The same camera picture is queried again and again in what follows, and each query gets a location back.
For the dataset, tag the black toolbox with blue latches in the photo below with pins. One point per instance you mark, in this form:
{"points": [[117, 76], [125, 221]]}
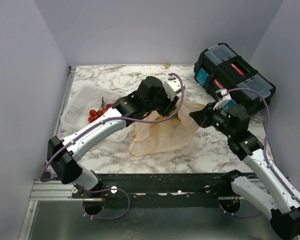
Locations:
{"points": [[220, 67]]}

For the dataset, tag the red fake cherry bunch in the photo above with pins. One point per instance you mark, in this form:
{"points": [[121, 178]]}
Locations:
{"points": [[94, 114]]}

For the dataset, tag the yellow hex key set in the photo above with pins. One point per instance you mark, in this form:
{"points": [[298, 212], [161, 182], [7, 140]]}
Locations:
{"points": [[165, 66]]}

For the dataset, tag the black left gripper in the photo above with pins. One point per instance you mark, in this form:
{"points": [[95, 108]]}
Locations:
{"points": [[170, 104]]}

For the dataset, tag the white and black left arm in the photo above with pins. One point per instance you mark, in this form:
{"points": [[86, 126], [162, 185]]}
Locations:
{"points": [[63, 155]]}

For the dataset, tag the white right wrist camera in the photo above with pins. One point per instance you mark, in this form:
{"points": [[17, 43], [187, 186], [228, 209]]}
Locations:
{"points": [[223, 98]]}

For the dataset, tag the peach banana-print plastic bag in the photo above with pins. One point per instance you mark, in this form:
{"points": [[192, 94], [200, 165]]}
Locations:
{"points": [[167, 136]]}

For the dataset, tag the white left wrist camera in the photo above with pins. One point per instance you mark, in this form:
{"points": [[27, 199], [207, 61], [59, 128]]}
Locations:
{"points": [[172, 87]]}

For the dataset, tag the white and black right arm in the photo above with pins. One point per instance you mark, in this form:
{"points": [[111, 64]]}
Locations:
{"points": [[281, 202]]}

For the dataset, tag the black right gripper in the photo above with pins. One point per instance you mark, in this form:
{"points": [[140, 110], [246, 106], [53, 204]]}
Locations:
{"points": [[202, 117]]}

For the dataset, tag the white perforated plastic basket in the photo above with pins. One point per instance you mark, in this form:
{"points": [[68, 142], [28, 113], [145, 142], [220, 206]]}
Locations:
{"points": [[88, 97]]}

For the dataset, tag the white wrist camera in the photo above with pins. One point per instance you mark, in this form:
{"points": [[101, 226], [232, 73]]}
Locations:
{"points": [[223, 98], [172, 87]]}

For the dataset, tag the black mounting rail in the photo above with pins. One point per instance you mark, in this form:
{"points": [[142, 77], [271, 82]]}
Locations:
{"points": [[162, 190]]}

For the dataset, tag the yellow fake fruit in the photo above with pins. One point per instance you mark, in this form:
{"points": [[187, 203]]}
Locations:
{"points": [[155, 116]]}

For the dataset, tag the aluminium frame extrusion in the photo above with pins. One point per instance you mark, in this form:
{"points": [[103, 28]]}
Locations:
{"points": [[50, 191]]}

